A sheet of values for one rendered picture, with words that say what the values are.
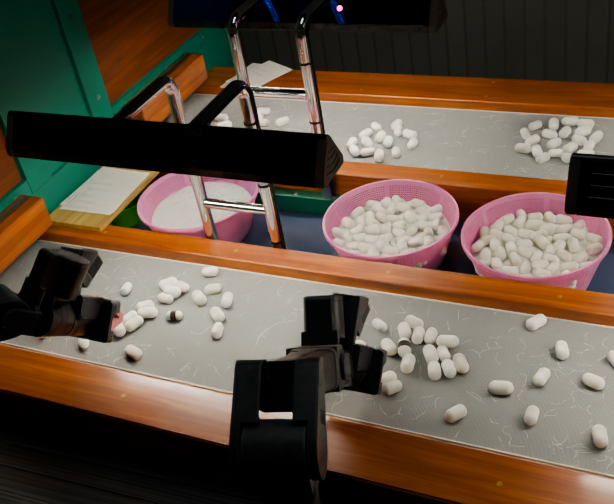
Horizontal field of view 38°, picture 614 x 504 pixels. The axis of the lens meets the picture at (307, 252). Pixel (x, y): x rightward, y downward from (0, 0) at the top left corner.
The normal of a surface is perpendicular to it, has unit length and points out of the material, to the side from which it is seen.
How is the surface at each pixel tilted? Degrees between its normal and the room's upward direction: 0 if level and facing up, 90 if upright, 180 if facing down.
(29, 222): 90
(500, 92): 0
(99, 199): 0
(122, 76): 90
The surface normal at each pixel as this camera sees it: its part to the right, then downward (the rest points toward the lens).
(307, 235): -0.16, -0.80
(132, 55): 0.90, 0.12
